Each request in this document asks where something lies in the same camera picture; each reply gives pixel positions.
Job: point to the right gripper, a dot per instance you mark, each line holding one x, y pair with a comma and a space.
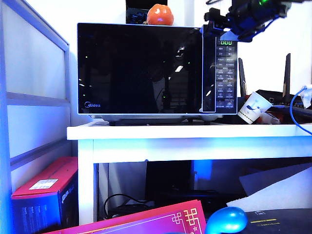
246, 19

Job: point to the orange fruit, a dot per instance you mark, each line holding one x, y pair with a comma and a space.
160, 15

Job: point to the black glass microwave door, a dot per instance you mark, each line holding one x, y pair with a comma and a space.
134, 73

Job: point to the black Midea microwave oven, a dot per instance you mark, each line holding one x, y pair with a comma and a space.
225, 73

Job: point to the white paper cup blue print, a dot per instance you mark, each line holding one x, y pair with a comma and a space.
253, 107

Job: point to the black router with antennas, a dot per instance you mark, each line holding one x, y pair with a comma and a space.
280, 96

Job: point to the black box with blue contents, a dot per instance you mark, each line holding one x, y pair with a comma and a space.
135, 13

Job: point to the red white packet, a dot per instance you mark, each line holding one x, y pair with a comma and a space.
270, 118

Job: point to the white tape tag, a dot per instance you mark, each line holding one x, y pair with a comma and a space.
307, 97

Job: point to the white table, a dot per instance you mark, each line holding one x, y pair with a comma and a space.
170, 132

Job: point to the white foam sheet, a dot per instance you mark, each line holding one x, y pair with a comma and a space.
280, 193

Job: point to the shiny blue oval object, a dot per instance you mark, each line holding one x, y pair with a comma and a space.
226, 220

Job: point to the white framed partition panel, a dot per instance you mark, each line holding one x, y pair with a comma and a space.
36, 102

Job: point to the black box with gold print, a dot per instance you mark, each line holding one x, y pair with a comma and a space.
280, 222

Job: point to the pink gift box gold pattern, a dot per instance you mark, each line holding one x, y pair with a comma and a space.
146, 223

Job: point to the red black cardboard box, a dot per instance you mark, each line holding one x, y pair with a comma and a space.
45, 175

